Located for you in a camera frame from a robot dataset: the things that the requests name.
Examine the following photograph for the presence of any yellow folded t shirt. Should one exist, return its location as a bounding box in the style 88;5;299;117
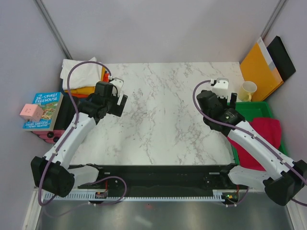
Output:
64;67;106;96

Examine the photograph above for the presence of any green plastic tray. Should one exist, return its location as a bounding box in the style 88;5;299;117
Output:
229;102;287;171

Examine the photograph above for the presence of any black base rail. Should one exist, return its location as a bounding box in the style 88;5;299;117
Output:
79;165;247;198

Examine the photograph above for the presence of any orange folded t shirt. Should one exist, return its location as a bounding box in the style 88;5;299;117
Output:
71;71;110;98

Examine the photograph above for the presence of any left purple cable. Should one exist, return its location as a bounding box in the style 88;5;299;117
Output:
37;60;128;218

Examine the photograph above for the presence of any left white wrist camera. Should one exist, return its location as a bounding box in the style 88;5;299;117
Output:
109;78;124;105

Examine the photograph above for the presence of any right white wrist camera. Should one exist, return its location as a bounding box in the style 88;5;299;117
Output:
210;78;229;99

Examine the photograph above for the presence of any pink cube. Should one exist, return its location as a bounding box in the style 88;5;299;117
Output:
20;103;44;122

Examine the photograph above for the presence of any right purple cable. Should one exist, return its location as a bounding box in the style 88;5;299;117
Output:
193;80;307;208

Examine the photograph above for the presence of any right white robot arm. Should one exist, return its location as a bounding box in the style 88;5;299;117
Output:
192;90;307;206

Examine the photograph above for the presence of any pink and black dumbbell rack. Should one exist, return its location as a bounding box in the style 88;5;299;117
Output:
32;94;75;144

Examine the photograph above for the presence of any white cable duct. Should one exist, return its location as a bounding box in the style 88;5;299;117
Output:
54;189;239;202

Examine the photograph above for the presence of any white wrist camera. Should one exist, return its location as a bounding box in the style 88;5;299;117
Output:
210;78;229;99
109;78;124;105

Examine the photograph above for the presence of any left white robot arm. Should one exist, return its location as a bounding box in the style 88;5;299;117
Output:
31;78;128;197

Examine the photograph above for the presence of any yellow mug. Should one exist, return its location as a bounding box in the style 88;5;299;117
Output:
238;81;257;102

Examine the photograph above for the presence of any orange folder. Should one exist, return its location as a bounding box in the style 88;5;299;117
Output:
240;38;283;102

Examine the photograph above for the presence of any red t shirt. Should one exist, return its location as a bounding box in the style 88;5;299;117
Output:
227;122;284;179

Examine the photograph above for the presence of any purple cable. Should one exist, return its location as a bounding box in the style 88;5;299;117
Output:
193;80;307;208
37;60;128;218

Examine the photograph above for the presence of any blue treehouse book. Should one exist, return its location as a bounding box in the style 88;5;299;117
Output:
23;92;63;131

